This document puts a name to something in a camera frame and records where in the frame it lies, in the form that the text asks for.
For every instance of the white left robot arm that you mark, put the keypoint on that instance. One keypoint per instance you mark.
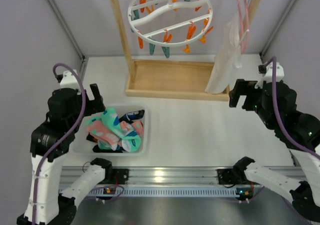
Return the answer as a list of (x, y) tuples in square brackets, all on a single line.
[(50, 143)]

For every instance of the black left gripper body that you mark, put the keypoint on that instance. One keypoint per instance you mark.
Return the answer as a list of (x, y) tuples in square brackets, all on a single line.
[(90, 102)]

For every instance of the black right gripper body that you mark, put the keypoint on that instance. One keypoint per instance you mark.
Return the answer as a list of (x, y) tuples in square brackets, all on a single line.
[(246, 98)]

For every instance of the white hanging cloth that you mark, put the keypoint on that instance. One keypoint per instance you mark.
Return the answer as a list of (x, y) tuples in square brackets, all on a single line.
[(227, 59)]

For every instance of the white plastic basket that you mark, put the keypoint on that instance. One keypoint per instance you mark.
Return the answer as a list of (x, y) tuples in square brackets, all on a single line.
[(83, 147)]

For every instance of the pink clothes hanger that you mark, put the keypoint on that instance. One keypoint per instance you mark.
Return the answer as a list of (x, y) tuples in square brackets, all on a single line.
[(244, 32)]

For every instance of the pink sock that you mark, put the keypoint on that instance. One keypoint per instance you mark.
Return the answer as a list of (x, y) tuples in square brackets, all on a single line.
[(106, 139), (138, 127)]

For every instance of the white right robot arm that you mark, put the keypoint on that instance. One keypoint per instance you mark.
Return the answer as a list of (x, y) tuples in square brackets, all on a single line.
[(275, 104)]

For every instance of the white round clip hanger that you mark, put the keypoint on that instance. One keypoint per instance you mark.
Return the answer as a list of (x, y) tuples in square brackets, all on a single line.
[(170, 23)]

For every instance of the wooden rack base tray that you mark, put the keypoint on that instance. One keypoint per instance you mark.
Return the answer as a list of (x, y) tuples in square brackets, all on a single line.
[(172, 80)]

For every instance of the aluminium mounting rail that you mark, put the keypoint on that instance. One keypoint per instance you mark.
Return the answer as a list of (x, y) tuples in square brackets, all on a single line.
[(174, 182)]

